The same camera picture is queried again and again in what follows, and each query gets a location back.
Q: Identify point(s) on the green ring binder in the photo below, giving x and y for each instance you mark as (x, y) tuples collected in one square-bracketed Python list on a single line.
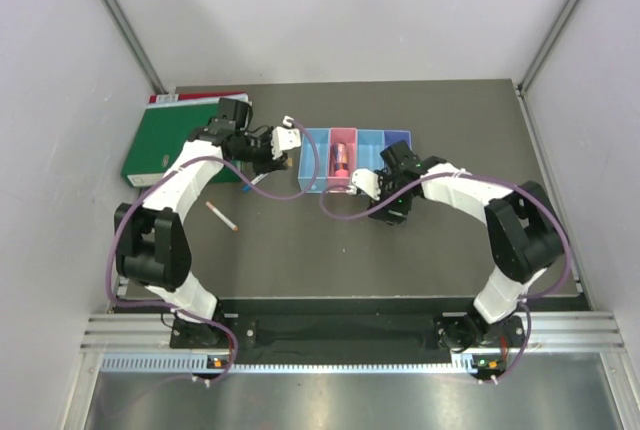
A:
[(165, 126)]

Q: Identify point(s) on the grey cable duct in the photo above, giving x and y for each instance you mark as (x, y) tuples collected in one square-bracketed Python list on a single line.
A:
[(207, 364)]

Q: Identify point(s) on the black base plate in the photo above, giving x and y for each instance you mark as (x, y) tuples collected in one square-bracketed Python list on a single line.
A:
[(339, 333)]

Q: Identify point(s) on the purple drawer bin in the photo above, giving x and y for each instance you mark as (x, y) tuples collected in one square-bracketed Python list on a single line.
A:
[(392, 137)]

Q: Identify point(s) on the red folder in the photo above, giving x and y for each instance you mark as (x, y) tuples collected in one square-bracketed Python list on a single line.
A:
[(190, 97)]

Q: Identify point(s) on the crayon tube pink cap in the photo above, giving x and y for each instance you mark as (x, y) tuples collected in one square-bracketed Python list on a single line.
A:
[(341, 160)]

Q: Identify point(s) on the aluminium frame post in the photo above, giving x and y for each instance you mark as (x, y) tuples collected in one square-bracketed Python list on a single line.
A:
[(134, 45), (551, 38)]

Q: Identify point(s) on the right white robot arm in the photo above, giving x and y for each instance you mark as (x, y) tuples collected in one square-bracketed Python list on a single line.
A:
[(523, 240)]

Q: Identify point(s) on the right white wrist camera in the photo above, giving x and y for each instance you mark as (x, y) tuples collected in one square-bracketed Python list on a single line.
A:
[(365, 181)]

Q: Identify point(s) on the pink pencil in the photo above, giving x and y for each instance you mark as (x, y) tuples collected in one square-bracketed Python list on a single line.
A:
[(221, 216)]

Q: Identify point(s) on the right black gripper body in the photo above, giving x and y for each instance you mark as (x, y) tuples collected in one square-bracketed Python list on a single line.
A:
[(401, 205)]

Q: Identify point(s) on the left aluminium frame post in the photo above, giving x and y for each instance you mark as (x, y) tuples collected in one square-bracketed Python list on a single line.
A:
[(134, 45)]

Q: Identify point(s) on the right aluminium frame post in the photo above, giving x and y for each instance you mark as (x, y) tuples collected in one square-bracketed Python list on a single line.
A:
[(551, 38)]

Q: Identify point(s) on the white blue pen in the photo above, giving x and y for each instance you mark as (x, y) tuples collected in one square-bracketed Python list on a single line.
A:
[(254, 182)]

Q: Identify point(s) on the aluminium front rail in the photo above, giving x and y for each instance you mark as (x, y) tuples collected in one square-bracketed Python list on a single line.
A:
[(554, 332)]

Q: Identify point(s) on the light blue bin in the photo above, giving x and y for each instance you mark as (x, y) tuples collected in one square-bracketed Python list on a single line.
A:
[(370, 144), (314, 160)]

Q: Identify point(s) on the pink drawer bin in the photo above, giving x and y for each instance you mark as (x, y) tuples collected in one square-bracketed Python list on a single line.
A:
[(348, 136)]

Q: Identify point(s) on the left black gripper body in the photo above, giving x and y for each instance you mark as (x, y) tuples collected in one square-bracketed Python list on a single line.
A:
[(257, 150)]

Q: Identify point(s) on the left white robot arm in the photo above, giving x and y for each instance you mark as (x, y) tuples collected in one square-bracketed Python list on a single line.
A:
[(150, 246)]

